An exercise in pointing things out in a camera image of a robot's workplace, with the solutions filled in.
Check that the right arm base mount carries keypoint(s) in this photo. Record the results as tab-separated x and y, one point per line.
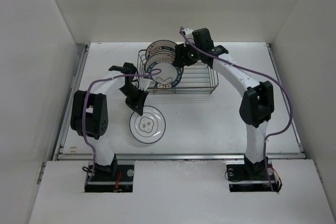
245	177

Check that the green rim lettered plate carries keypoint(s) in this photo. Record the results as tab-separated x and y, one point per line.
170	76

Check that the orange sunburst plate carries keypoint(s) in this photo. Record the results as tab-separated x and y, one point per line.
160	45

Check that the white plate green clover outline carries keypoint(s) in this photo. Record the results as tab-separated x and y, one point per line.
149	127

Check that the wire dish rack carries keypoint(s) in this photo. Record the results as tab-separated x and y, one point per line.
197	78

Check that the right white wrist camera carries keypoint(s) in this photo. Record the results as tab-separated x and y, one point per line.
187	32

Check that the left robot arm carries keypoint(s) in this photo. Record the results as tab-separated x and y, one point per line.
89	114

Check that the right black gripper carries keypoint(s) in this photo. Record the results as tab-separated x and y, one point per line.
180	50

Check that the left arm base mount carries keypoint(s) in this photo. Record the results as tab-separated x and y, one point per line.
119	181

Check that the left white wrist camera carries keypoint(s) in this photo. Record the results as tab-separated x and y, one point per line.
144	83

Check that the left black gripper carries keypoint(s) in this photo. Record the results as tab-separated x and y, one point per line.
137	104

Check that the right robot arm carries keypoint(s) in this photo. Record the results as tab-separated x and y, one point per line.
257	98

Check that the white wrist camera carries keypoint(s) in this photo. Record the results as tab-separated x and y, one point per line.
144	83
187	32

